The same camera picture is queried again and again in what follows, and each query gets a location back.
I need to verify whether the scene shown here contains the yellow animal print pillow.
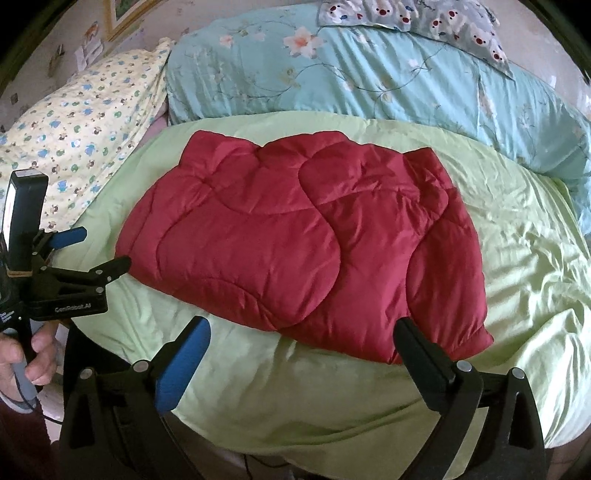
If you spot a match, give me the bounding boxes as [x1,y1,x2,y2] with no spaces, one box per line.
[0,39,175,232]

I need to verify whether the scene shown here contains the framed wall picture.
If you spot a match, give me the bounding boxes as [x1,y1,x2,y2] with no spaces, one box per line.
[104,0,163,42]

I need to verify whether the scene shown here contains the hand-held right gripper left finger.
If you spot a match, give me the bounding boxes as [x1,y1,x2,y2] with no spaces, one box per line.
[58,316,212,480]

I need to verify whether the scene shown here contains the person's left forearm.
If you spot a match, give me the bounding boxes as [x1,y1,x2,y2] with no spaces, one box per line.
[0,390,54,480]

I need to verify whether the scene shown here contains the wall paper notes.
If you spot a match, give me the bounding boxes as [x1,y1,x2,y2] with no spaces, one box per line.
[76,23,106,71]

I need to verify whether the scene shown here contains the red quilted jacket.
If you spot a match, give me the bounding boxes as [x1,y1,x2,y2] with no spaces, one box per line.
[115,129,494,366]

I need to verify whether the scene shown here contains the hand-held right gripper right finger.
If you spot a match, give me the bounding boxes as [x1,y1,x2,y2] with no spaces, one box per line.
[394,316,549,480]

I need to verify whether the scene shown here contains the pink bed sheet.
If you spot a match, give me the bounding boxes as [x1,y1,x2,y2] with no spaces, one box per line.
[136,108,172,141]

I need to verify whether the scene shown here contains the person's left hand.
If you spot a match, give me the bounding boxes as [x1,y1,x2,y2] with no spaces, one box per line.
[0,322,58,409]

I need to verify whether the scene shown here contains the teal floral quilt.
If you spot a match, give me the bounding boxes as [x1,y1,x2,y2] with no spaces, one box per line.
[165,8,591,204]

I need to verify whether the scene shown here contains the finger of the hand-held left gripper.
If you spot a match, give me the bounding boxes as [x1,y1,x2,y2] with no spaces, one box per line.
[33,226,88,254]
[38,256,133,301]

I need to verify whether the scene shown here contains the grey animal print pillow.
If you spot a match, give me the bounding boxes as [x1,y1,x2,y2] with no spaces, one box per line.
[316,0,515,79]

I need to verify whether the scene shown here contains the black cable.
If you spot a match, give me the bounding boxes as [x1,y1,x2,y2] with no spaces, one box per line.
[18,385,65,426]

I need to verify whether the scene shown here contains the light green bed sheet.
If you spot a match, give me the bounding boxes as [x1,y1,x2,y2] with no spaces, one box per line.
[69,113,591,474]

